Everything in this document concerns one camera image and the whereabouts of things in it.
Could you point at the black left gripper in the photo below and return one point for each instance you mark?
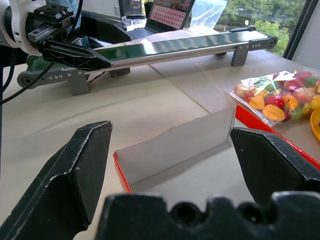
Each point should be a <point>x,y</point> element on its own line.
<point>47,22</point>

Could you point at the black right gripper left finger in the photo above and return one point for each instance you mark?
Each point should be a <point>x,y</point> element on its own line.
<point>62,180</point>

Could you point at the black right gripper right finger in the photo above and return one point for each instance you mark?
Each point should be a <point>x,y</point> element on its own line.
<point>270,162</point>

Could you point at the red cardboard box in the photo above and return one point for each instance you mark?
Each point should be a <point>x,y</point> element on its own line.
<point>180,147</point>

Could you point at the green belt conveyor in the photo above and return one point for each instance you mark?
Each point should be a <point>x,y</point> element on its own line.
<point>175,45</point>

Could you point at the yellow plastic dish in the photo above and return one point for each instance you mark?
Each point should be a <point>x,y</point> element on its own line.
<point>315,125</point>

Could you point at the clear bag of toy fruits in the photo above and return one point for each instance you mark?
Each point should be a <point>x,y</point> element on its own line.
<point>282,97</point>

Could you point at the black cup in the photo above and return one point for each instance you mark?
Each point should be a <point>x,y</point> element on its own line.
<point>148,8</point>

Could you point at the open black laptop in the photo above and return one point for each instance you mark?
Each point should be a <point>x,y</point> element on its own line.
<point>167,17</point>

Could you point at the clear plastic bag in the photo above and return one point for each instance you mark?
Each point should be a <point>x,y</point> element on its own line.
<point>207,12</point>

